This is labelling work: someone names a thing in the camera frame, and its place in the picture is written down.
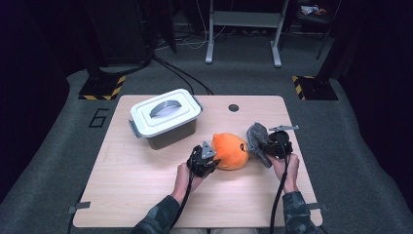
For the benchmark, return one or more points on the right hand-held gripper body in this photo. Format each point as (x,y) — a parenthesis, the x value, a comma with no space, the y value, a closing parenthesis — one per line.
(279,144)

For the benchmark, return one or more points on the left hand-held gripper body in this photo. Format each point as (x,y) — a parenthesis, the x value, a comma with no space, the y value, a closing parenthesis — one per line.
(199,164)

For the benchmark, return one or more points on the orange plush toy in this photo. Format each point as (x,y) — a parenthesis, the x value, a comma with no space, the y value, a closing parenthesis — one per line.
(230,151)

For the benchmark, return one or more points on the grey fluffy cloth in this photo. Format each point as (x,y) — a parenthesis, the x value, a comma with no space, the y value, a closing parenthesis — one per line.
(256,139)

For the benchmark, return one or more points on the person's left hand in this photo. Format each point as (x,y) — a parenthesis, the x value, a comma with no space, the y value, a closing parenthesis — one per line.
(181,182)

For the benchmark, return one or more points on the person's right hand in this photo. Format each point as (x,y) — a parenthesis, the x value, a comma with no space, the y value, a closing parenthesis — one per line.
(289,172)

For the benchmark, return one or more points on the dark round table grommet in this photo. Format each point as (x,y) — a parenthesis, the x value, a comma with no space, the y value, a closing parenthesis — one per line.
(233,108)

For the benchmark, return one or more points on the black hazard-striped stand base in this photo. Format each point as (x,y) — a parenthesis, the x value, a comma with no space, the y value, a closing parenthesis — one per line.
(100,87)
(316,88)

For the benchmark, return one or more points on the grey tape strip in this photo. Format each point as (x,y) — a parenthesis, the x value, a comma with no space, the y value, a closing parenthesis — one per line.
(319,206)
(79,206)

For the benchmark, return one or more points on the orange and white small items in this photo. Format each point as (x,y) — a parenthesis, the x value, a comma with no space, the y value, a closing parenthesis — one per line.
(311,9)

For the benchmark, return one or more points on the dark cabinet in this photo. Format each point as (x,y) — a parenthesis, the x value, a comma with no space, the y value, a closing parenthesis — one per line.
(120,29)

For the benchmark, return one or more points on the white metal desk frame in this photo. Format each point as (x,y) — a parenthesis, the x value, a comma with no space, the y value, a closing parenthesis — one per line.
(246,19)

